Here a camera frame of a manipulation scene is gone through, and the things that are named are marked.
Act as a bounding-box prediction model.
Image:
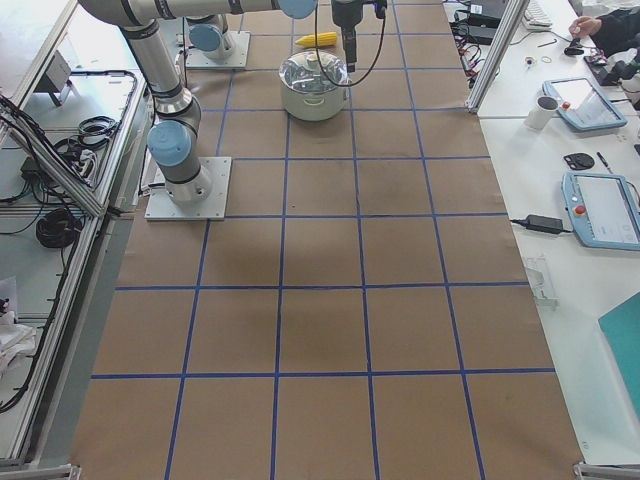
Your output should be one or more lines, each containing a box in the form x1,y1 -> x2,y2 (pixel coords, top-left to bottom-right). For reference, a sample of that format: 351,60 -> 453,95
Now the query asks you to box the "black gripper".
331,0 -> 387,73

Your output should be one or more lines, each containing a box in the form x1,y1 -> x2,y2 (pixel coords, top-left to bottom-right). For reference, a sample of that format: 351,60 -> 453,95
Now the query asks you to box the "yellow corn cob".
295,31 -> 338,48

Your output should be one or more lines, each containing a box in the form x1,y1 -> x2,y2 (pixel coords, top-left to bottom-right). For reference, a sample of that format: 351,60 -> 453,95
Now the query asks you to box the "glass pot lid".
279,50 -> 349,94

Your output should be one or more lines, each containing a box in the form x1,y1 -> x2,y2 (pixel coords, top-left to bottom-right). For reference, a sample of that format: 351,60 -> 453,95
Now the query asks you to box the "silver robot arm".
80,1 -> 317,204
186,14 -> 234,60

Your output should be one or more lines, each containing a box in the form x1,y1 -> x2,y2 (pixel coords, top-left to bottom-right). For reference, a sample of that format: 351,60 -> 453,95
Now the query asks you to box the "white electric cooking pot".
281,76 -> 348,122

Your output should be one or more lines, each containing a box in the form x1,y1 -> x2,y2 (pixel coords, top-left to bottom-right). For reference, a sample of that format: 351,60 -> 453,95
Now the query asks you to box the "person's hand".
569,16 -> 602,38

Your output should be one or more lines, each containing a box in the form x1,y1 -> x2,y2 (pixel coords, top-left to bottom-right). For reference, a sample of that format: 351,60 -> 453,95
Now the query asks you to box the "white paper cup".
524,95 -> 559,131

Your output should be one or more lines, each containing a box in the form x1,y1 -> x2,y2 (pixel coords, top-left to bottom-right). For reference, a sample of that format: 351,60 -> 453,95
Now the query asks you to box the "blue teach pendant far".
542,77 -> 627,132

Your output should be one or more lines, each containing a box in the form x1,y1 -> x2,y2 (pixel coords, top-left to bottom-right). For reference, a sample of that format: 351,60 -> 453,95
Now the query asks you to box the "blue teach pendant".
561,172 -> 639,251
542,77 -> 627,132

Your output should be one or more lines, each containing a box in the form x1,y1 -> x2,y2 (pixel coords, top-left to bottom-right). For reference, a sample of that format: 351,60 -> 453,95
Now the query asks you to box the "brown paper table mat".
71,1 -> 581,479

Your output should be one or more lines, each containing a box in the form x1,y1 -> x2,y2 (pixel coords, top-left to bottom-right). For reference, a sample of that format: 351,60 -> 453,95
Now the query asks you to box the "black power adapter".
525,214 -> 565,235

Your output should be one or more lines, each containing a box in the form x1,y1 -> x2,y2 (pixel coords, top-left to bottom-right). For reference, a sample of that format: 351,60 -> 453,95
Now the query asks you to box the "black pen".
596,152 -> 614,174

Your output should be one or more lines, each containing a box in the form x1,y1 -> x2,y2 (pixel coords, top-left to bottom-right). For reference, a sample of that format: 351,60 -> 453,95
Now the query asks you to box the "blue teach pendant near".
561,172 -> 639,251

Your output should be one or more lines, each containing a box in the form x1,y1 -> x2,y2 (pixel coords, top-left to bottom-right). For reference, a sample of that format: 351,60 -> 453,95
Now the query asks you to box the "teal folder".
599,293 -> 640,412

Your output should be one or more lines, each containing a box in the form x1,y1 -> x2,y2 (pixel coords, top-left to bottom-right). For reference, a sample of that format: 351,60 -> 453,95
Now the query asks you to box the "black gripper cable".
313,0 -> 387,88

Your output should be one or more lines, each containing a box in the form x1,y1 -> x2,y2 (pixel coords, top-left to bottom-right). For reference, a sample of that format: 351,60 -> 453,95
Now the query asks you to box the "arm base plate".
145,157 -> 232,221
186,30 -> 251,70

